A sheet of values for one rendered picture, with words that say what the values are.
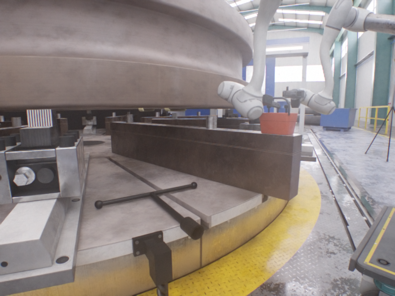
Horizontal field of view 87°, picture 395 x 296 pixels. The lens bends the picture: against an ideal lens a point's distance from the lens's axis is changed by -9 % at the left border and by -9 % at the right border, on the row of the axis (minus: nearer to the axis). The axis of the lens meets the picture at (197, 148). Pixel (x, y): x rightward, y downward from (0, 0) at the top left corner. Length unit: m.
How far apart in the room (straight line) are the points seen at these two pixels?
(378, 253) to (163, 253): 0.78
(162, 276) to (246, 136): 0.94
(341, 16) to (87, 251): 1.80
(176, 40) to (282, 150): 1.10
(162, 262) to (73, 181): 0.50
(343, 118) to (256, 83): 9.86
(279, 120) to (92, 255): 1.13
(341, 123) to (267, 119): 9.55
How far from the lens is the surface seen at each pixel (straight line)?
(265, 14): 1.17
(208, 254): 1.33
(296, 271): 1.40
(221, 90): 1.18
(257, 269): 1.37
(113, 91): 1.43
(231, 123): 3.57
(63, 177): 1.09
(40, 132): 1.17
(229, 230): 1.38
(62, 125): 5.03
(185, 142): 1.84
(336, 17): 1.71
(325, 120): 11.01
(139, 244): 1.02
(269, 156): 1.40
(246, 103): 1.06
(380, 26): 1.75
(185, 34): 1.91
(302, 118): 6.75
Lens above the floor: 0.82
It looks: 9 degrees down
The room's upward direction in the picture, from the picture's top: straight up
